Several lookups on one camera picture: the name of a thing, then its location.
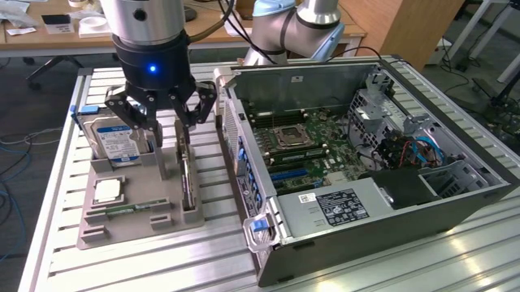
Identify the wooden cabinet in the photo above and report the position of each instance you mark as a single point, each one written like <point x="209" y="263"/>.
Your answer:
<point x="407" y="30"/>

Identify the silver drive cage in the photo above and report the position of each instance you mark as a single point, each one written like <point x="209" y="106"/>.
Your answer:
<point x="365" y="103"/>

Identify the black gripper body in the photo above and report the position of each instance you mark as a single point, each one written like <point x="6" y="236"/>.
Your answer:
<point x="154" y="67"/>

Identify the hard disk with blue rails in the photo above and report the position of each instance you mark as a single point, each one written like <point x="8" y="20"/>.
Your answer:
<point x="115" y="143"/>

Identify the blue expansion slot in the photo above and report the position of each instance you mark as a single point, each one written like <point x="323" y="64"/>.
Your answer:
<point x="289" y="174"/>

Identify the grey parts rack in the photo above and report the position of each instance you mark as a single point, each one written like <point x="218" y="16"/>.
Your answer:
<point x="138" y="219"/>

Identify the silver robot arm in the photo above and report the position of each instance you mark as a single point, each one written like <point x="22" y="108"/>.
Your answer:
<point x="138" y="18"/>

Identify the green motherboard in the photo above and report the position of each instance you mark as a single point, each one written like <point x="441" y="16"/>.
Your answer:
<point x="325" y="143"/>

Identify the black stand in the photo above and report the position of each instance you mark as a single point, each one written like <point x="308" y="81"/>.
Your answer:
<point x="502" y="100"/>

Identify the black chair base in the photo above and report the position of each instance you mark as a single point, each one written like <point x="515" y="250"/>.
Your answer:
<point x="35" y="84"/>

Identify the clear plastic bag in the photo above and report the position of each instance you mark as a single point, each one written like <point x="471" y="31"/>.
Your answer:
<point x="16" y="15"/>

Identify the silver chipset heat sink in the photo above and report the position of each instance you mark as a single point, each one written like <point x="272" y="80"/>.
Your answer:
<point x="339" y="178"/>

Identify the graphics card with black cooler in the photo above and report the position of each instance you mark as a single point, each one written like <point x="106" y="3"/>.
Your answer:
<point x="187" y="182"/>

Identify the white paper label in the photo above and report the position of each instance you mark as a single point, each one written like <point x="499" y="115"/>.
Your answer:
<point x="20" y="31"/>

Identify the metal CPU socket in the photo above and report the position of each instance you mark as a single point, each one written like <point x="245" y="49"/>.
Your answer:
<point x="290" y="136"/>

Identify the small tape roll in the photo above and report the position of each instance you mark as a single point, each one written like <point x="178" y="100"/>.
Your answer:
<point x="77" y="3"/>

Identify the wooden desk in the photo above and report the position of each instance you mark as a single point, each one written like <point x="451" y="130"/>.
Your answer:
<point x="48" y="42"/>

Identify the black and white box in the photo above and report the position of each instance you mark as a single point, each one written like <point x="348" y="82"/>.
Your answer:
<point x="56" y="24"/>

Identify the white table frame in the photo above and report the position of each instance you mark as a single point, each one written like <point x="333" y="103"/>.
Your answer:
<point x="470" y="27"/>

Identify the silver CPU chip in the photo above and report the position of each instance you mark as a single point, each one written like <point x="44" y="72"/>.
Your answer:
<point x="107" y="190"/>

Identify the blue case latch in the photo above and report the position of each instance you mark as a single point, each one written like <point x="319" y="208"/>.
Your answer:
<point x="258" y="226"/>

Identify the round black lamp base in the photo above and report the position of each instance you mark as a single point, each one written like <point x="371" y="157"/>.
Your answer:
<point x="192" y="13"/>

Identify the grey power supply unit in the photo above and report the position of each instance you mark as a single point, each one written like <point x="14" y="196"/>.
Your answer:
<point x="301" y="219"/>

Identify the grey disk bay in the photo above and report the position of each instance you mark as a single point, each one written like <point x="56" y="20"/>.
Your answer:
<point x="455" y="179"/>

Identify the black open PC case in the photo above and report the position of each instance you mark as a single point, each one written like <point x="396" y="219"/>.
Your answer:
<point x="365" y="249"/>

